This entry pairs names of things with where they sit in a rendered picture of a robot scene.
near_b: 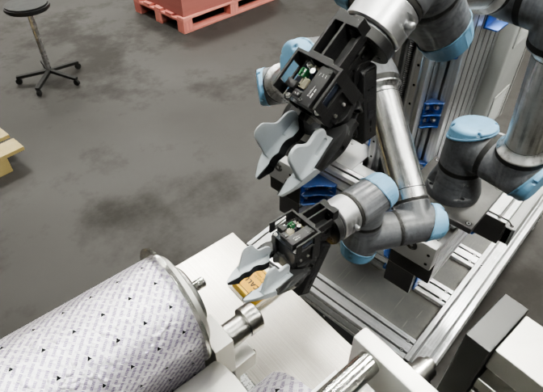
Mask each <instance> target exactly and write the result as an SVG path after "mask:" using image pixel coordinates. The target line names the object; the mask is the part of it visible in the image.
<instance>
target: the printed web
mask: <svg viewBox="0 0 543 392"><path fill-rule="evenodd" d="M204 368H205V363H204V351H203V345H202V341H201V338H200V333H199V331H198V329H197V326H196V324H195V321H194V319H193V317H192V315H191V313H190V311H189V309H188V308H187V306H186V304H185V302H184V301H183V299H182V297H181V296H180V294H179V292H178V290H177V289H176V287H175V286H174V285H173V283H172V282H171V281H170V279H169V278H168V276H167V275H166V273H165V272H164V271H163V270H162V269H161V268H160V267H159V266H158V265H157V264H156V263H155V262H154V261H153V260H152V259H150V258H145V259H143V260H141V261H140V262H138V263H135V264H134V265H133V266H131V267H129V268H126V269H125V270H123V271H122V272H120V273H118V274H116V275H114V276H113V277H111V278H109V279H107V280H105V281H104V282H102V283H100V284H99V285H96V286H95V287H93V288H92V289H89V290H87V291H86V292H84V293H82V294H80V295H78V296H77V297H75V298H73V299H72V300H70V301H68V302H66V303H65V304H63V305H61V306H58V307H57V308H56V309H54V310H52V311H50V312H48V313H47V314H45V315H43V316H41V317H39V318H38V319H36V320H34V321H32V322H30V323H28V324H27V325H25V326H24V327H21V328H19V329H18V330H17V331H14V332H12V333H11V334H9V335H7V336H5V337H4V338H2V339H0V392H173V391H174V390H176V389H178V388H179V387H180V386H181V385H182V384H184V383H185V382H186V381H188V380H189V379H191V378H192V377H194V376H195V375H196V374H197V373H199V372H200V371H201V370H203V369H204ZM311 391H312V390H311V389H310V388H309V387H308V386H306V385H305V384H303V383H302V382H301V381H299V380H297V379H296V378H295V377H292V376H290V375H288V374H287V373H282V372H272V373H270V374H269V375H268V376H266V377H265V378H264V379H263V380H262V381H261V382H260V383H258V384H257V385H256V386H254V387H253V388H252V389H251V390H249V391H248V392H311Z"/></svg>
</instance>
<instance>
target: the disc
mask: <svg viewBox="0 0 543 392"><path fill-rule="evenodd" d="M145 258H150V259H152V260H153V261H154V262H155V263H156V264H157V265H158V266H159V267H160V268H161V269H162V270H163V271H164V272H165V273H166V275H167V276H168V278H169V279H170V281H171V282H172V283H173V285H174V286H175V287H176V289H177V290H178V292H179V294H180V296H181V297H182V299H183V301H184V302H185V304H186V306H187V308H188V309H189V311H190V313H191V315H192V317H193V319H194V321H195V324H196V326H197V329H198V331H199V333H200V338H201V341H202V345H203V351H204V360H208V359H209V358H210V357H211V354H212V349H211V344H210V341H209V337H208V334H207V331H206V329H205V327H204V324H203V322H202V320H201V318H200V315H199V313H198V311H197V309H196V308H195V306H194V304H193V302H192V300H191V298H190V297H189V296H188V294H187V292H186V290H185V288H184V287H183V286H182V284H181V283H180V281H179V279H178V278H177V276H176V275H175V274H174V273H173V272H172V270H171V269H170V267H169V266H168V265H167V264H166V262H165V261H164V260H163V259H162V258H161V257H160V256H159V255H158V254H157V253H156V252H154V251H153V250H151V249H149V248H143V249H142V250H141V252H140V260H143V259H145Z"/></svg>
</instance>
